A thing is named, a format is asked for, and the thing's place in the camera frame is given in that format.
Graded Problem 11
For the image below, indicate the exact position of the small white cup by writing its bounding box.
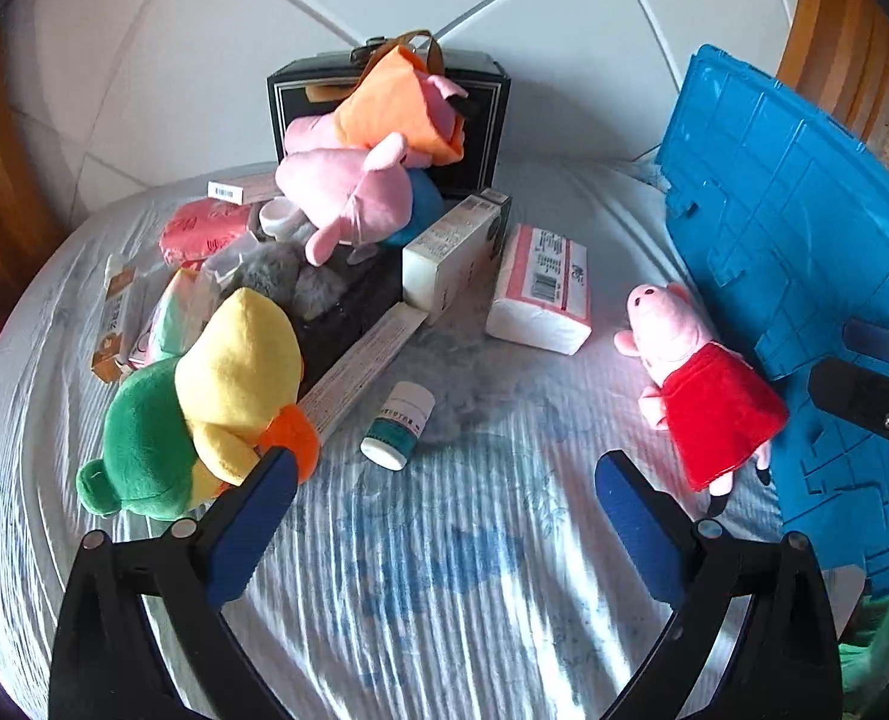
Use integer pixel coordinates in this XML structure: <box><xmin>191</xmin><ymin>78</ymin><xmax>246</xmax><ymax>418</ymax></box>
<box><xmin>259</xmin><ymin>197</ymin><xmax>303</xmax><ymax>237</ymax></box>

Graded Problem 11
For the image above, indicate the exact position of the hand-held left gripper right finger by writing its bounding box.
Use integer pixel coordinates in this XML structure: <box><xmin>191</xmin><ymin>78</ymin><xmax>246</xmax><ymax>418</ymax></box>
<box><xmin>594</xmin><ymin>450</ymin><xmax>843</xmax><ymax>720</ymax></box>

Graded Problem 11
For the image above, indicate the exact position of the desktop with pale striped cloth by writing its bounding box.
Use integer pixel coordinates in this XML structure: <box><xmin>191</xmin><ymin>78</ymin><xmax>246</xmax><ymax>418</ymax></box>
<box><xmin>0</xmin><ymin>157</ymin><xmax>866</xmax><ymax>720</ymax></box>

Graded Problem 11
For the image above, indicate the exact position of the long black box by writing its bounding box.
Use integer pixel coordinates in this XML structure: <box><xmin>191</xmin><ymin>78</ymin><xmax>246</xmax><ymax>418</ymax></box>
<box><xmin>295</xmin><ymin>255</ymin><xmax>408</xmax><ymax>391</ymax></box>

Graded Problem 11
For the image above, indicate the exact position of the yellow duck plush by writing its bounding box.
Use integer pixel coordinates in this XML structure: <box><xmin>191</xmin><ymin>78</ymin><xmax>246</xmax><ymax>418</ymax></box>
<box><xmin>175</xmin><ymin>289</ymin><xmax>322</xmax><ymax>488</ymax></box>

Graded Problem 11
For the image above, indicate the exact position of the orange white tube box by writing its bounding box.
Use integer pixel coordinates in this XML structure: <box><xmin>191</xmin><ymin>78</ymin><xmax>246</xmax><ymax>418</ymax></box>
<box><xmin>91</xmin><ymin>255</ymin><xmax>149</xmax><ymax>387</ymax></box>

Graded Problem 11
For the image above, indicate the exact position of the brown leather strap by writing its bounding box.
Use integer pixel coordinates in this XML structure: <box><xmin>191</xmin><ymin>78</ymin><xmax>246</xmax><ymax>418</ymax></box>
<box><xmin>350</xmin><ymin>30</ymin><xmax>449</xmax><ymax>80</ymax></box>

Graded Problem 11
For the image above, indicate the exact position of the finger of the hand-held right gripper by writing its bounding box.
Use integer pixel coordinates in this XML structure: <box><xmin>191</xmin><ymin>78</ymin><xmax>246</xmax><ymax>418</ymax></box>
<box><xmin>842</xmin><ymin>319</ymin><xmax>889</xmax><ymax>370</ymax></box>
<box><xmin>808</xmin><ymin>358</ymin><xmax>889</xmax><ymax>467</ymax></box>

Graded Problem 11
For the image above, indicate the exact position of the grey furry toy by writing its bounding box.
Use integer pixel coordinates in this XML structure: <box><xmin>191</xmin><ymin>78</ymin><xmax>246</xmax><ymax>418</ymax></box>
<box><xmin>238</xmin><ymin>240</ymin><xmax>341</xmax><ymax>316</ymax></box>

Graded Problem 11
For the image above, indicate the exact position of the white bottle teal label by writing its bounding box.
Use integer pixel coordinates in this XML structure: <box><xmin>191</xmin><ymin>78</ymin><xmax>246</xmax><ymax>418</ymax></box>
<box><xmin>361</xmin><ymin>381</ymin><xmax>437</xmax><ymax>470</ymax></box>

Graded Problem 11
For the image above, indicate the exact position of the blue plastic bin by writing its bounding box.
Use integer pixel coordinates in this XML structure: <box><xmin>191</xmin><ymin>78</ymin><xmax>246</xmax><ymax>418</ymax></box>
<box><xmin>654</xmin><ymin>43</ymin><xmax>889</xmax><ymax>578</ymax></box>

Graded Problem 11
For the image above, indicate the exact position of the green mesh cloth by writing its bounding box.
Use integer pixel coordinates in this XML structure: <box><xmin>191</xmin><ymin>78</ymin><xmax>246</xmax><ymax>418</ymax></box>
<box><xmin>838</xmin><ymin>592</ymin><xmax>889</xmax><ymax>713</ymax></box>

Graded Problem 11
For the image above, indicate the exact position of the clear plastic bag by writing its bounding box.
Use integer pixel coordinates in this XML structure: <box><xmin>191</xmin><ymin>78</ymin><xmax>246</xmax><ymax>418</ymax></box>
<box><xmin>200</xmin><ymin>229</ymin><xmax>266</xmax><ymax>278</ymax></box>

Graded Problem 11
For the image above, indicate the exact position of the blue plush toy part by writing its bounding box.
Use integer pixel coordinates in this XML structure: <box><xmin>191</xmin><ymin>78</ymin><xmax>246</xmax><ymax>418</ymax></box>
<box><xmin>385</xmin><ymin>169</ymin><xmax>446</xmax><ymax>248</ymax></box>

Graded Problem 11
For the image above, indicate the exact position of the pink pig plush orange dress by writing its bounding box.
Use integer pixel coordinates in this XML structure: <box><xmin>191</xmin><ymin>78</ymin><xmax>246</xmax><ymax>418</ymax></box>
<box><xmin>275</xmin><ymin>43</ymin><xmax>470</xmax><ymax>267</ymax></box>

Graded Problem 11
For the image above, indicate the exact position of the black cardboard box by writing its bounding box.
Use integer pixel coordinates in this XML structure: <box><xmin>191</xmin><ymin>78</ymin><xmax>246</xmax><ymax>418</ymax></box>
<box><xmin>266</xmin><ymin>45</ymin><xmax>512</xmax><ymax>200</ymax></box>

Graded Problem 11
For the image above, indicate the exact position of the long white box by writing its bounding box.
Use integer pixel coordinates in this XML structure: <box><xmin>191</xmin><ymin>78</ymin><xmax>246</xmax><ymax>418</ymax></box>
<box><xmin>298</xmin><ymin>305</ymin><xmax>427</xmax><ymax>447</ymax></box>

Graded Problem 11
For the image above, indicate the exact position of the white box with black end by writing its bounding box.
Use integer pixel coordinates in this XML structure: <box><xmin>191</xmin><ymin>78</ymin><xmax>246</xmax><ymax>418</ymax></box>
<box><xmin>401</xmin><ymin>191</ymin><xmax>512</xmax><ymax>314</ymax></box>

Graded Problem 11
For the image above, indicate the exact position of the pink pig plush red dress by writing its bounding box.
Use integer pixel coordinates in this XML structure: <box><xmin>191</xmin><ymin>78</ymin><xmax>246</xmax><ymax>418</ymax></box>
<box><xmin>613</xmin><ymin>283</ymin><xmax>791</xmax><ymax>518</ymax></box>

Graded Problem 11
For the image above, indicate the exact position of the flat pink pack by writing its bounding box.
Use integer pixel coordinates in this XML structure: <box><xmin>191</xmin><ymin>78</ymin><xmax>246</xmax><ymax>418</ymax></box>
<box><xmin>158</xmin><ymin>197</ymin><xmax>254</xmax><ymax>271</ymax></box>

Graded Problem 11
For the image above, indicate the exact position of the white tissue pack pink label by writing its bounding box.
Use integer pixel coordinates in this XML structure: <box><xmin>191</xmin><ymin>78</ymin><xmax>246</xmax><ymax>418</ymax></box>
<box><xmin>485</xmin><ymin>223</ymin><xmax>591</xmax><ymax>356</ymax></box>

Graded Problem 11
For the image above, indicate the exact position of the narrow white barcode box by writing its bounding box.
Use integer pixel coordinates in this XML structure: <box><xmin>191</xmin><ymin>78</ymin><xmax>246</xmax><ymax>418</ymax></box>
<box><xmin>206</xmin><ymin>174</ymin><xmax>281</xmax><ymax>205</ymax></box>

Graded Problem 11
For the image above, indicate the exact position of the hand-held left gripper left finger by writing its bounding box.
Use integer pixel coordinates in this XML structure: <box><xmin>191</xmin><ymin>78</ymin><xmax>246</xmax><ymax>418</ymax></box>
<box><xmin>49</xmin><ymin>446</ymin><xmax>299</xmax><ymax>720</ymax></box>

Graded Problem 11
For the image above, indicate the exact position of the wooden door frame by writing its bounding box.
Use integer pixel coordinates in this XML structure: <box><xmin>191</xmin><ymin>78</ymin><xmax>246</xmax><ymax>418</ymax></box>
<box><xmin>0</xmin><ymin>22</ymin><xmax>78</xmax><ymax>293</ymax></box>

